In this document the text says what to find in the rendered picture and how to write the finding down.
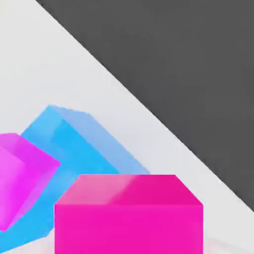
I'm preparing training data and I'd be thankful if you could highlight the small pink cube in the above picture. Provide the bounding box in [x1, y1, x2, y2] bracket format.
[54, 174, 204, 254]

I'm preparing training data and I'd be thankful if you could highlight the small magenta cube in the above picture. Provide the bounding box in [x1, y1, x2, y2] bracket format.
[0, 132, 62, 233]

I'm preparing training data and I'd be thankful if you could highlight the large blue box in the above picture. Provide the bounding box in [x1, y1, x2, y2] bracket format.
[0, 104, 151, 254]

